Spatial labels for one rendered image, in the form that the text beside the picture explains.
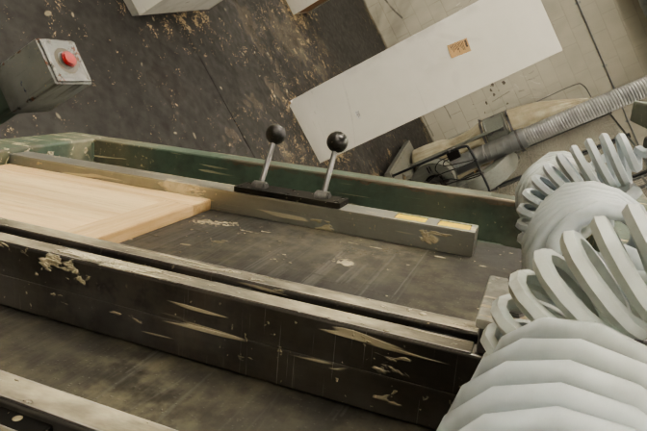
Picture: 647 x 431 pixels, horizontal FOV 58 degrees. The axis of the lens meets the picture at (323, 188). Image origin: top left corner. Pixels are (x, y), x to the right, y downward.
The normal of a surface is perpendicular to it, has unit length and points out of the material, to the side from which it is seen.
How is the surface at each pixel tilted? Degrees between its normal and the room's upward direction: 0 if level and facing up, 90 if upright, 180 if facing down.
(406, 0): 90
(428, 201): 90
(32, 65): 90
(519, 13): 90
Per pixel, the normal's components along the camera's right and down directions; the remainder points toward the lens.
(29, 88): -0.37, 0.17
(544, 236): -0.35, -0.09
